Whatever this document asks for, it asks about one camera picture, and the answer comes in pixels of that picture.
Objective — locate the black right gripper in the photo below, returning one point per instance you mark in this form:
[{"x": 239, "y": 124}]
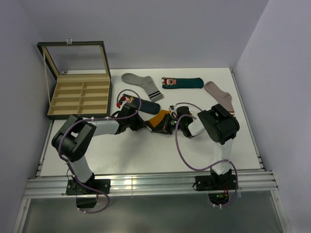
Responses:
[{"x": 160, "y": 128}]

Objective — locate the dark green reindeer sock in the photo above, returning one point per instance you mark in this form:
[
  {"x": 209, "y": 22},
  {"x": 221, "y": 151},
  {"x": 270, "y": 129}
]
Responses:
[{"x": 182, "y": 83}]

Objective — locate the black compartment box beige lining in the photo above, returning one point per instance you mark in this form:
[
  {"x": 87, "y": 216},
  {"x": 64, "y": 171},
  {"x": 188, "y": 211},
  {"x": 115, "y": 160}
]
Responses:
[{"x": 83, "y": 78}]

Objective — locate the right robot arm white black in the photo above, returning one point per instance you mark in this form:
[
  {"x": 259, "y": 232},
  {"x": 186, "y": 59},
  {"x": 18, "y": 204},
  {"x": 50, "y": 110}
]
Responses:
[{"x": 218, "y": 123}]

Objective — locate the grey striped sock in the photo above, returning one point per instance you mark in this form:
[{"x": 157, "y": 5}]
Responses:
[{"x": 146, "y": 83}]

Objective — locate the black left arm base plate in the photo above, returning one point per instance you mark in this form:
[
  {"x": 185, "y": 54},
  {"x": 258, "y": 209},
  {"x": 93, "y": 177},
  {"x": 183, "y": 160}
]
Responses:
[{"x": 73, "y": 188}]

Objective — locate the aluminium rail frame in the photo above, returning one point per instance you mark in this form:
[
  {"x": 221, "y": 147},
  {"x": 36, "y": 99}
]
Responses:
[{"x": 151, "y": 180}]

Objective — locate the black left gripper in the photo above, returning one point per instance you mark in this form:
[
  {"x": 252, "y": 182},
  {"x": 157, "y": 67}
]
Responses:
[{"x": 140, "y": 124}]

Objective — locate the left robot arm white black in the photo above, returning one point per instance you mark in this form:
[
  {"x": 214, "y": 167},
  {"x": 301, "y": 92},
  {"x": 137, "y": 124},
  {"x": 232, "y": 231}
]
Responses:
[{"x": 73, "y": 138}]

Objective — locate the mustard yellow sock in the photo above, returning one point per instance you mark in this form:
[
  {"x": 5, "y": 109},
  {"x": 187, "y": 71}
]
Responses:
[{"x": 156, "y": 120}]

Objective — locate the navy santa sock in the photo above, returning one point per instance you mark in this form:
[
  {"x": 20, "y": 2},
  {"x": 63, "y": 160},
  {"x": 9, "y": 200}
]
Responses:
[{"x": 146, "y": 106}]

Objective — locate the taupe sock red cuff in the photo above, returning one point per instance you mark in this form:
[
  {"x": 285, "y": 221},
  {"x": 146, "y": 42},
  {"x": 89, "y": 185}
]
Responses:
[{"x": 223, "y": 98}]

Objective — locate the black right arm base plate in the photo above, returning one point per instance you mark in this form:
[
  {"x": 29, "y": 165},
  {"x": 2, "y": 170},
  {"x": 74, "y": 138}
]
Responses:
[{"x": 215, "y": 182}]

